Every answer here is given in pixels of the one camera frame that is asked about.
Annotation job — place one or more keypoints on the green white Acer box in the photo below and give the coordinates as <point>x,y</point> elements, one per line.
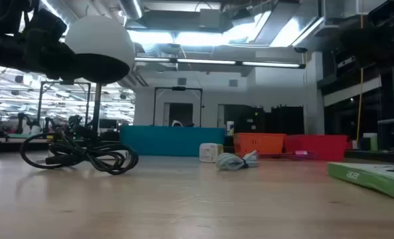
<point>366,179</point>

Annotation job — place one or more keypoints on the green white USB charger cube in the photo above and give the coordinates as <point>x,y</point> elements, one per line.
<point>210,152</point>

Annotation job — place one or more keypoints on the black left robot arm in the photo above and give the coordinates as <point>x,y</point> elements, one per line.
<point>0,49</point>

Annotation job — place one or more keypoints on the blue plastic bin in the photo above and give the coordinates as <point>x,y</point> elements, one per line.
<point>170,141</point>

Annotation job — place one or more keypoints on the green white container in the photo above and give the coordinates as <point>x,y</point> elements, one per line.
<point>371,141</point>

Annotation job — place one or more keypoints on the red slotted basket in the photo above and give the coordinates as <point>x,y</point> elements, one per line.
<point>319,146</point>

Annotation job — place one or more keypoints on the orange slotted basket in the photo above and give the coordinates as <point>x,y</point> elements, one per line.
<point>259,143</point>

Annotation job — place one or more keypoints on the ceiling light bar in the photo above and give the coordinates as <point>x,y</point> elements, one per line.
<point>203,61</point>

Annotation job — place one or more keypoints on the black background stand frame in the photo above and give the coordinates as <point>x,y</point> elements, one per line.
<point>154,106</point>

